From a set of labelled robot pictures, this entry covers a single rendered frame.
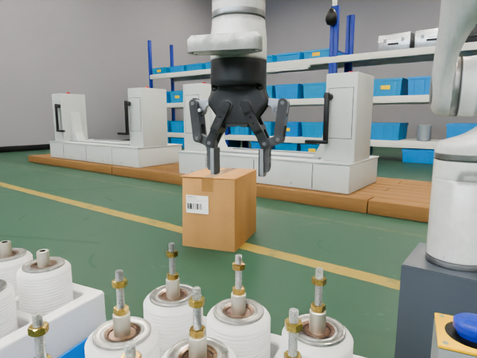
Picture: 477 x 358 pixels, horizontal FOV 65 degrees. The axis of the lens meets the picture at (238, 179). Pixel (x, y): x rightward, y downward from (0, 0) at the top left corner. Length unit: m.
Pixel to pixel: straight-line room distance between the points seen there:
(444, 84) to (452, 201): 0.18
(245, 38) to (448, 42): 0.30
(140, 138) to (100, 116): 4.05
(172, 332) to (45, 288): 0.29
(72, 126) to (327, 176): 3.22
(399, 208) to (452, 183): 1.52
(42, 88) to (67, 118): 2.40
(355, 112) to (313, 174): 0.45
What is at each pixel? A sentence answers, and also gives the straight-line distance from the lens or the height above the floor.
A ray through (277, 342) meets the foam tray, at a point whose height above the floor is 0.18.
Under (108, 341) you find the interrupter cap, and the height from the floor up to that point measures 0.25.
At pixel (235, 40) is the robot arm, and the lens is 0.45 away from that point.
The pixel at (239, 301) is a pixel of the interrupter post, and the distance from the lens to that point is 0.57.
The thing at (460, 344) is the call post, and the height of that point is 0.31.
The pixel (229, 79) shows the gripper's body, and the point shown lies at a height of 0.59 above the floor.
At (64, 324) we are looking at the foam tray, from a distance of 0.81.
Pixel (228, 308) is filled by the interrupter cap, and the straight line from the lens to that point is 0.60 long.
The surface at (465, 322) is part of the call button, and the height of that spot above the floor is 0.33.
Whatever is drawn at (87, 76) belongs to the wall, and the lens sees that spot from 7.48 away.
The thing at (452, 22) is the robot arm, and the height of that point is 0.66.
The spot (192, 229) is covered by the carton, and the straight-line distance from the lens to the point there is 1.57.
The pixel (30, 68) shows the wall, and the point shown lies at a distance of 7.02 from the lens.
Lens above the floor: 0.54
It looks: 9 degrees down
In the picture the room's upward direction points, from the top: straight up
